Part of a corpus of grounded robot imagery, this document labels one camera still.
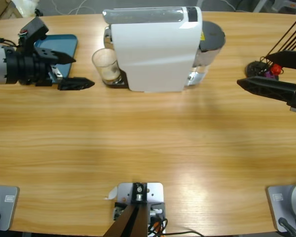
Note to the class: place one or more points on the clear glass cup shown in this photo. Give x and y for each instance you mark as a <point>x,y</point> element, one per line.
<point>106,66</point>

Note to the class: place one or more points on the white capsule coffee machine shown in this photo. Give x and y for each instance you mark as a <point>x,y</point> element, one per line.
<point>158,56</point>

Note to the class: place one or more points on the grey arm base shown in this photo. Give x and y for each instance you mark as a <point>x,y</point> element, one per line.
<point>286,205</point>
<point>6,207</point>

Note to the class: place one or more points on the black capsule holder with rods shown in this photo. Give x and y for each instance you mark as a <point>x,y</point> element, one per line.
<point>255,69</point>

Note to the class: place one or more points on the teal plastic tray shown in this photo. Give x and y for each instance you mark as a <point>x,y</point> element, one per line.
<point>64,45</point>

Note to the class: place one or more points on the white plastic furniture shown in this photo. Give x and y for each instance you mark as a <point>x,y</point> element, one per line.
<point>286,6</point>

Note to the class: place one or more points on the white plastic bag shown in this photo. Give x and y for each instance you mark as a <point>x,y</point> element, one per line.
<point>25,7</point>

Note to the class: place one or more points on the water tank with dark lid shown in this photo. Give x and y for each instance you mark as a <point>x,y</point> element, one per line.
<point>212,34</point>

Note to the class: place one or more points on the brown cardboard box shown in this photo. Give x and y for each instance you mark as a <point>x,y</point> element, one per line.
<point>3,10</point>

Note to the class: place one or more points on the white paper tag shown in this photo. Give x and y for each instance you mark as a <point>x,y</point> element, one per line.
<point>111,193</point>

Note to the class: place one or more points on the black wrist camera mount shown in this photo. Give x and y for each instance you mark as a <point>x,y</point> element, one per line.
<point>33,32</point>

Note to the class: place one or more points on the white block with dark post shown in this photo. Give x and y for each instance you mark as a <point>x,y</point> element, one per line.
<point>154,195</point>

